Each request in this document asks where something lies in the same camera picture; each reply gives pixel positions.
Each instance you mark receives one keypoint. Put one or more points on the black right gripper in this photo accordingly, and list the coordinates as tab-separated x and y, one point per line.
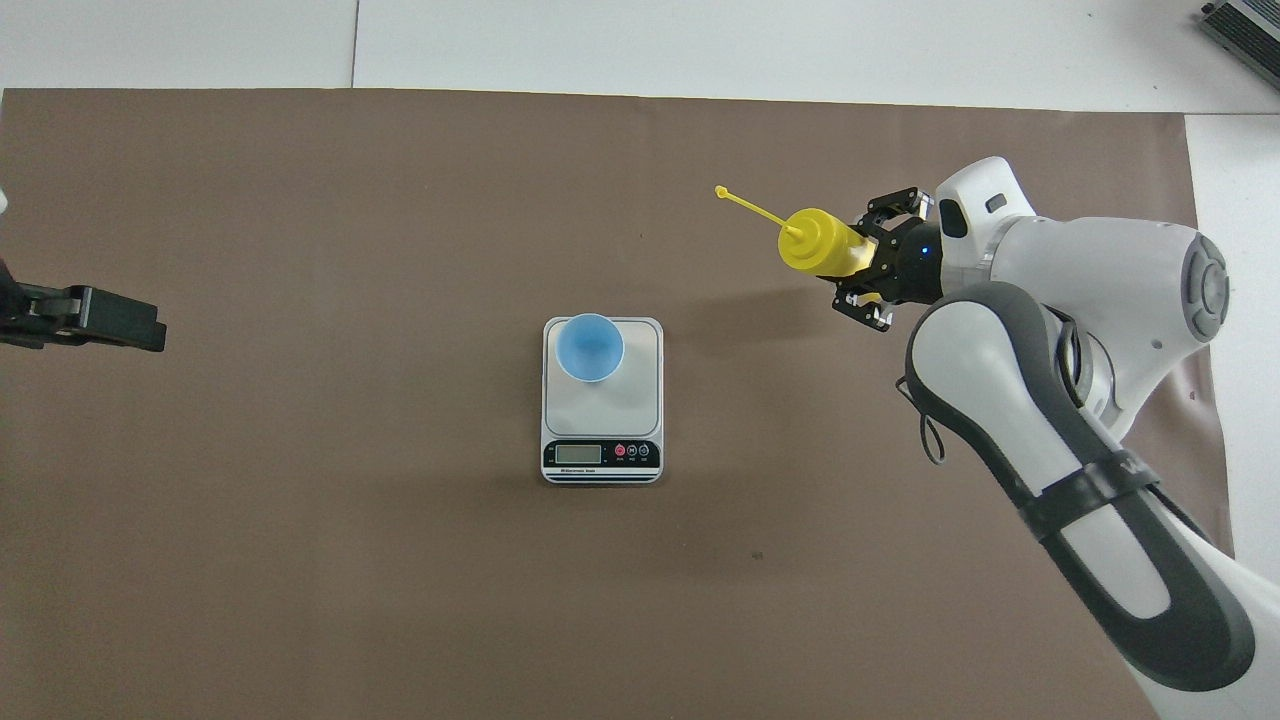
910	262

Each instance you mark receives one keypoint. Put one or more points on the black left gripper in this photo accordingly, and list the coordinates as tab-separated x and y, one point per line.
25	315

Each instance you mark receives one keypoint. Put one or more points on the yellow squeeze bottle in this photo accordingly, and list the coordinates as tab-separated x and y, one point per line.
820	240

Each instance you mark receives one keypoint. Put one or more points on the light blue plastic cup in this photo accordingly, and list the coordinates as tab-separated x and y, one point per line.
590	350

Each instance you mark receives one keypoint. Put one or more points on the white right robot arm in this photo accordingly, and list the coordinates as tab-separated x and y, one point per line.
1100	270

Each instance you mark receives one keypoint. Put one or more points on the silver digital kitchen scale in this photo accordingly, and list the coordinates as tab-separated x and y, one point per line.
630	400

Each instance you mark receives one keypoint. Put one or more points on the brown paper table mat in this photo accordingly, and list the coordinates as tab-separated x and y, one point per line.
300	500

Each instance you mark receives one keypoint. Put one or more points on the grey finned metal device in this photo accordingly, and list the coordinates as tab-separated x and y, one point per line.
1250	30

